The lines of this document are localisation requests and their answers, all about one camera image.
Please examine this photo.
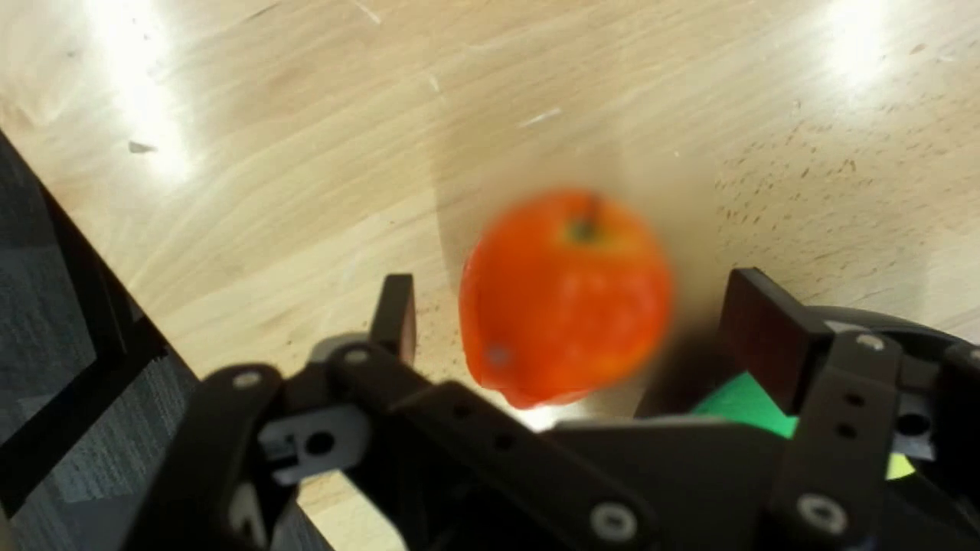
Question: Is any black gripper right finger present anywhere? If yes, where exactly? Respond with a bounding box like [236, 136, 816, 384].
[716, 265, 904, 415]

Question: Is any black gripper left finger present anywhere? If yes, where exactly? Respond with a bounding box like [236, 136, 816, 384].
[367, 271, 418, 365]

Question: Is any green smooth ball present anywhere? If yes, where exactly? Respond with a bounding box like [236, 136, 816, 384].
[694, 373, 799, 439]

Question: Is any red orange apple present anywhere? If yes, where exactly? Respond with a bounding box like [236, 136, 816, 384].
[461, 189, 674, 406]

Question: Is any yellow ball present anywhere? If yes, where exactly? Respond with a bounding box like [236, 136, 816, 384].
[886, 452, 916, 479]

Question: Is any black bowl right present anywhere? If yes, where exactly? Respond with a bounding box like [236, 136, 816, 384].
[639, 307, 956, 415]

